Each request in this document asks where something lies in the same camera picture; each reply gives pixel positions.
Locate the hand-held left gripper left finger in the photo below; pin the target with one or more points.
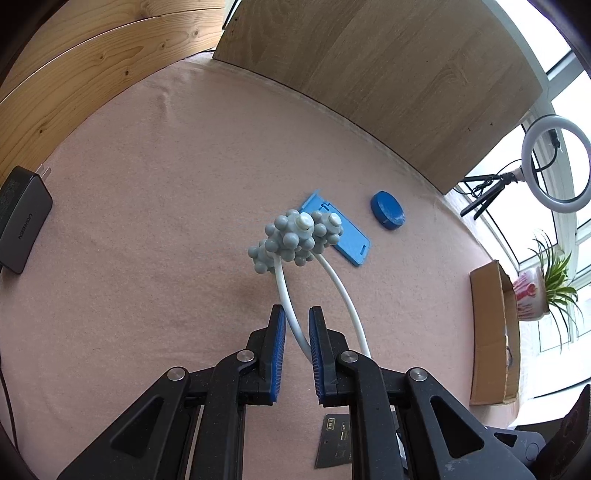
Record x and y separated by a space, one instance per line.
277 355

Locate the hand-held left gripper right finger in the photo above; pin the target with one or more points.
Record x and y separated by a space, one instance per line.
316 355

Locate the black printed card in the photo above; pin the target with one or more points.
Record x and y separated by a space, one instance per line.
332 443

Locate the white massage roller grey balls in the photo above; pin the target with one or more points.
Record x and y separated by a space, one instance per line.
288 235

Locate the cardboard box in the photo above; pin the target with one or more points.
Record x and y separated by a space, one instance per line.
489 323

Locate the blue plastic phone stand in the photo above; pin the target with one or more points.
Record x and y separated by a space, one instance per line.
353 242

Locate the spider plant in red-white pot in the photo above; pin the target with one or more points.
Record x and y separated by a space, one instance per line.
531 295

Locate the blue round tin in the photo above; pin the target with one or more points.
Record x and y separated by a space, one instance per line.
387 210

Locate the black power adapter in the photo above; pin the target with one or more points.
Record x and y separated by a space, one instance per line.
23 221

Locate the oak veneer board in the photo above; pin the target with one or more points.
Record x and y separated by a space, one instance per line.
392 69

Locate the pine wood panel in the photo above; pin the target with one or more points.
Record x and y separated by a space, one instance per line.
92 55

